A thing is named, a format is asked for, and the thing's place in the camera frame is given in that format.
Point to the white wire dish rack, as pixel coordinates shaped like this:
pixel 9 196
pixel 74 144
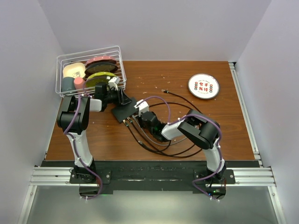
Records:
pixel 64 60

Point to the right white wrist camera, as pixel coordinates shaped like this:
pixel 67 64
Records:
pixel 141 107

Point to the white round printed plate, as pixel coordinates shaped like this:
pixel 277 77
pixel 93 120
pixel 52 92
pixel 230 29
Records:
pixel 203 86

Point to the dark grey cup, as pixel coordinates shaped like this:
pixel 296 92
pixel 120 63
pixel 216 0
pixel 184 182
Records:
pixel 68 84

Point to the dark brown round plate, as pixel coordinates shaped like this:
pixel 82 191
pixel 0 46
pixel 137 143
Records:
pixel 100 67

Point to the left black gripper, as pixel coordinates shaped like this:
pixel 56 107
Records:
pixel 125 99

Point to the yellow green dotted plate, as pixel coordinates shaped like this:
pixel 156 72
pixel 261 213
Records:
pixel 95 78

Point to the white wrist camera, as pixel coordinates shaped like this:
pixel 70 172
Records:
pixel 141 107
pixel 113 83

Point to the pink cup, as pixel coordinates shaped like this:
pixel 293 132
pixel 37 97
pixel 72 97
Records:
pixel 79 83

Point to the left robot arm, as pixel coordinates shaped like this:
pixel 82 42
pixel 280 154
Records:
pixel 73 119

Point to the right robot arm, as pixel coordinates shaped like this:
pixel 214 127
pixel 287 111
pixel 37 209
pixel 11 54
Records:
pixel 202 131

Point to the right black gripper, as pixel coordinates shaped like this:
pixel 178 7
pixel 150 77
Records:
pixel 139 119

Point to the beige square plate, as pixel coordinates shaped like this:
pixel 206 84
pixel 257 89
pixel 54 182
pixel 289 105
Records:
pixel 74 70

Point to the red dotted plate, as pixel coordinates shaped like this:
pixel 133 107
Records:
pixel 97 59

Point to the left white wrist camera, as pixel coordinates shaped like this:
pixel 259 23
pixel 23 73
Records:
pixel 113 83

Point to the aluminium frame rail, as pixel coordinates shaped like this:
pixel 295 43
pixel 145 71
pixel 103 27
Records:
pixel 52 199

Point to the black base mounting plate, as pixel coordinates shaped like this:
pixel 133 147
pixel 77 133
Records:
pixel 157 175

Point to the black network switch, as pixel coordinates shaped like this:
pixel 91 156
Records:
pixel 122 112

